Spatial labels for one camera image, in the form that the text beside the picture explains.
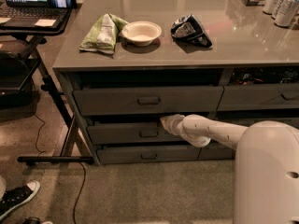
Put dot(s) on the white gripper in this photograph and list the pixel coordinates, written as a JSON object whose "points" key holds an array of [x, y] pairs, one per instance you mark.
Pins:
{"points": [[177, 124]]}

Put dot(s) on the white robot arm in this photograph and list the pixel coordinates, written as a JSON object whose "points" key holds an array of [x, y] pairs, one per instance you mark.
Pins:
{"points": [[266, 164]]}

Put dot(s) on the grey drawer cabinet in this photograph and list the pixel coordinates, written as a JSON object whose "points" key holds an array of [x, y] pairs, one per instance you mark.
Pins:
{"points": [[247, 49]]}

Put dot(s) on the open black laptop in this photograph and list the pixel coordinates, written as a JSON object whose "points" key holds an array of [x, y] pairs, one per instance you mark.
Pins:
{"points": [[23, 14]]}

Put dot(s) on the white paper bowl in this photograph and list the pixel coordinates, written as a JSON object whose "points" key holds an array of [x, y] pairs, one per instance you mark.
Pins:
{"points": [[141, 33]]}

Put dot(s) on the black blue chip bag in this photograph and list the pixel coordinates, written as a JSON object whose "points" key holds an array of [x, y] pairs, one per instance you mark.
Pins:
{"points": [[188, 30]]}

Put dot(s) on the green chip bag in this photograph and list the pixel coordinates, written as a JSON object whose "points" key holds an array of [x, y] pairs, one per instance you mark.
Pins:
{"points": [[102, 37]]}

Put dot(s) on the yellow sticky note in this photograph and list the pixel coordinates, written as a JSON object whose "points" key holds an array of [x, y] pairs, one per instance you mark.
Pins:
{"points": [[45, 23]]}

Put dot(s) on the black laptop stand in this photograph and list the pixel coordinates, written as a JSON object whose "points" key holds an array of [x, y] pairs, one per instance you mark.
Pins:
{"points": [[25, 51]]}

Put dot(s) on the black smartphone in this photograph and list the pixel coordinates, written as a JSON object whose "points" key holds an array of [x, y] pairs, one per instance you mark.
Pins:
{"points": [[62, 3]]}

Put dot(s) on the black white sneaker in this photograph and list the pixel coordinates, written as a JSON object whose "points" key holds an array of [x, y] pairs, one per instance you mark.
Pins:
{"points": [[15, 198]]}

